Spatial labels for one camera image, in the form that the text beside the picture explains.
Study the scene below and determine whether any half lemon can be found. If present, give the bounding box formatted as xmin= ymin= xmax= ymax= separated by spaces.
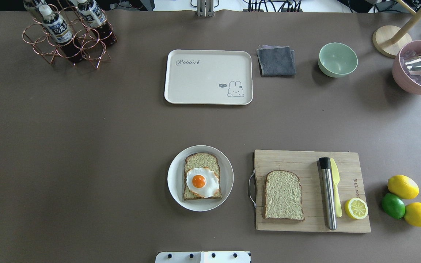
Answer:
xmin=345 ymin=198 xmax=369 ymax=220

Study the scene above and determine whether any white round plate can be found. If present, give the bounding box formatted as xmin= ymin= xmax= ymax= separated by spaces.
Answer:
xmin=167 ymin=145 xmax=234 ymax=212

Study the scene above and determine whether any wooden cutting board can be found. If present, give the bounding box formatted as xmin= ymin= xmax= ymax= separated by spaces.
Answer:
xmin=254 ymin=149 xmax=367 ymax=233

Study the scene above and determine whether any lower whole lemon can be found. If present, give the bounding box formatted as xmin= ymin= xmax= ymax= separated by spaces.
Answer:
xmin=403 ymin=202 xmax=421 ymax=228

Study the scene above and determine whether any steel cylinder muddler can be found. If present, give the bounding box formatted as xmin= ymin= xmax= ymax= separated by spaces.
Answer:
xmin=319 ymin=157 xmax=337 ymax=231

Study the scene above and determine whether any upper whole lemon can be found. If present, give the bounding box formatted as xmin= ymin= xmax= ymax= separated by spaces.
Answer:
xmin=387 ymin=175 xmax=420 ymax=199

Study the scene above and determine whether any tea bottle front left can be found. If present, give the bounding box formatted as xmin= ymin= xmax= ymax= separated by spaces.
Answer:
xmin=39 ymin=4 xmax=83 ymax=63

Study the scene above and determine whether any bread slice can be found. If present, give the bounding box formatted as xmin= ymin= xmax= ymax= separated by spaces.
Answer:
xmin=183 ymin=153 xmax=222 ymax=200
xmin=263 ymin=170 xmax=305 ymax=221

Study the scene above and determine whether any yellow plastic knife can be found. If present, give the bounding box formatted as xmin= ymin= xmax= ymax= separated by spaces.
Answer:
xmin=330 ymin=158 xmax=342 ymax=218

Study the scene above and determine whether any whole lemon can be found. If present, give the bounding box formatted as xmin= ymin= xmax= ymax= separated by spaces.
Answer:
xmin=403 ymin=202 xmax=421 ymax=228
xmin=387 ymin=175 xmax=420 ymax=199

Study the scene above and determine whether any copper wire bottle rack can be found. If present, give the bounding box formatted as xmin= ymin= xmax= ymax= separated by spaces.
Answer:
xmin=22 ymin=0 xmax=117 ymax=68

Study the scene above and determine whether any mint green bowl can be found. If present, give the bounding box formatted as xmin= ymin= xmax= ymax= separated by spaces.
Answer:
xmin=318 ymin=43 xmax=358 ymax=78

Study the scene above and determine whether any cream rabbit serving tray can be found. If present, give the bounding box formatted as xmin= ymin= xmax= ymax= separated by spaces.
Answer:
xmin=164 ymin=49 xmax=253 ymax=105

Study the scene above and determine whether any pink bowl with ice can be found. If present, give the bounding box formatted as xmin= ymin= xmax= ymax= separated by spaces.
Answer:
xmin=392 ymin=40 xmax=421 ymax=95

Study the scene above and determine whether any tea bottle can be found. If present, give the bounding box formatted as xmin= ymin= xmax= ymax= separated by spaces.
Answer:
xmin=23 ymin=0 xmax=46 ymax=22
xmin=77 ymin=0 xmax=117 ymax=46
xmin=39 ymin=4 xmax=83 ymax=63

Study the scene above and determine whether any green lime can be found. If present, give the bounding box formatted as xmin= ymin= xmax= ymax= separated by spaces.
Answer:
xmin=381 ymin=193 xmax=406 ymax=220

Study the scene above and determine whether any tea bottle right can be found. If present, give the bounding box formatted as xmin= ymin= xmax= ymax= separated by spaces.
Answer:
xmin=77 ymin=0 xmax=117 ymax=46

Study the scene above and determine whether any wooden stand with round base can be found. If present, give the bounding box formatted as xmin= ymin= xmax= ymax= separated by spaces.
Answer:
xmin=372 ymin=0 xmax=421 ymax=58

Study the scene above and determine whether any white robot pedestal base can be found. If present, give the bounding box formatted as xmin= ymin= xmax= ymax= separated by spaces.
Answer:
xmin=155 ymin=251 xmax=252 ymax=263

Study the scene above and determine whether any fried egg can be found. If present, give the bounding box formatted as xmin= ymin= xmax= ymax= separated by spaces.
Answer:
xmin=186 ymin=167 xmax=220 ymax=198

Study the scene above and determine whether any folded grey cloth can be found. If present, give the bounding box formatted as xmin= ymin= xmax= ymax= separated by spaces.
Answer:
xmin=256 ymin=45 xmax=297 ymax=76

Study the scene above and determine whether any tea bottle back left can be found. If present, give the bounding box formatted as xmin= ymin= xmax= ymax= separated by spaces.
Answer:
xmin=23 ymin=0 xmax=46 ymax=22

